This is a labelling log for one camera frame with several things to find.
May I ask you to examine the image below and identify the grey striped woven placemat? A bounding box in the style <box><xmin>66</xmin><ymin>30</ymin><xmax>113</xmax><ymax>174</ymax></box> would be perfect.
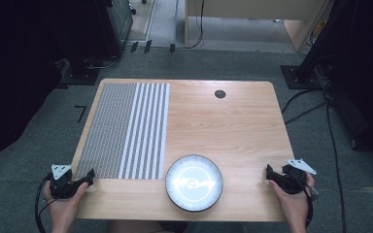
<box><xmin>74</xmin><ymin>82</ymin><xmax>171</xmax><ymax>181</ymax></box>

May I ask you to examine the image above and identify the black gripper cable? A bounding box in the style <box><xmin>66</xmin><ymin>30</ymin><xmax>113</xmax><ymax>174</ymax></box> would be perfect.
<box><xmin>286</xmin><ymin>169</ymin><xmax>321</xmax><ymax>229</ymax></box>
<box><xmin>34</xmin><ymin>174</ymin><xmax>58</xmax><ymax>233</ymax></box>

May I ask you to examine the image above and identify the white plate with dark rim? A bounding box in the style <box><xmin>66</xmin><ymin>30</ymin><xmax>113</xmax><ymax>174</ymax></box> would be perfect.
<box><xmin>164</xmin><ymin>153</ymin><xmax>224</xmax><ymax>214</ymax></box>

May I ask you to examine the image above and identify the dark green cabinet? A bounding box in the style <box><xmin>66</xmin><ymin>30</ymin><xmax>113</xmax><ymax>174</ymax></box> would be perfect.
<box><xmin>106</xmin><ymin>0</ymin><xmax>134</xmax><ymax>56</ymax></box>

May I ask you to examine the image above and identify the black stand base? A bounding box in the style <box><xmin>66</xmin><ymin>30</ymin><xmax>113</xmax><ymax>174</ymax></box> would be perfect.
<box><xmin>280</xmin><ymin>64</ymin><xmax>322</xmax><ymax>90</ymax></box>
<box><xmin>55</xmin><ymin>57</ymin><xmax>102</xmax><ymax>90</ymax></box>

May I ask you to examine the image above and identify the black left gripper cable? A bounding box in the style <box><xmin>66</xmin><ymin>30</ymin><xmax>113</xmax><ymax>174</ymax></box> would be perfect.
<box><xmin>34</xmin><ymin>174</ymin><xmax>58</xmax><ymax>233</ymax></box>

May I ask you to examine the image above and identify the person's left hand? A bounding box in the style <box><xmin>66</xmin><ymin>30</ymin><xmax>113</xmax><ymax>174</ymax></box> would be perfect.
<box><xmin>43</xmin><ymin>181</ymin><xmax>90</xmax><ymax>233</ymax></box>

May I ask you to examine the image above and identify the light wooden desk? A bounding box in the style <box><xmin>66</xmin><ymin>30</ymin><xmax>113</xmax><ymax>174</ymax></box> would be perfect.
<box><xmin>184</xmin><ymin>0</ymin><xmax>333</xmax><ymax>53</ymax></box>

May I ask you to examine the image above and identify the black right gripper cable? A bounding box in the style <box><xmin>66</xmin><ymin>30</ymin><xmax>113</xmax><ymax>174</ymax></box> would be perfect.
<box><xmin>286</xmin><ymin>169</ymin><xmax>321</xmax><ymax>229</ymax></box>

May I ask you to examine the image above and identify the person's right hand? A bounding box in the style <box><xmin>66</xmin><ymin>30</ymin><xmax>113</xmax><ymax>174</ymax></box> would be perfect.
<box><xmin>267</xmin><ymin>173</ymin><xmax>316</xmax><ymax>233</ymax></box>

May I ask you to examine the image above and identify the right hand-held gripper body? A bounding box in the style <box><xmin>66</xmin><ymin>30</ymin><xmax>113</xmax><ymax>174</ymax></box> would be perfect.
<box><xmin>281</xmin><ymin>158</ymin><xmax>318</xmax><ymax>195</ymax></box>

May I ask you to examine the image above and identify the black hanging cable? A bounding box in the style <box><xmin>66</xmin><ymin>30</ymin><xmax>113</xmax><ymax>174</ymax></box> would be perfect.
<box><xmin>184</xmin><ymin>0</ymin><xmax>206</xmax><ymax>50</ymax></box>

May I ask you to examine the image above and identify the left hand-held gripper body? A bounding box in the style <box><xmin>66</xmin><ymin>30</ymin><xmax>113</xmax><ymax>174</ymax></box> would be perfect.
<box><xmin>49</xmin><ymin>163</ymin><xmax>81</xmax><ymax>200</ymax></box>

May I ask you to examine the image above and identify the long black floor cable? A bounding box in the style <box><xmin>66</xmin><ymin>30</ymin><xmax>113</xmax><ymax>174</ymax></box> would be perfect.
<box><xmin>324</xmin><ymin>96</ymin><xmax>348</xmax><ymax>233</ymax></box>

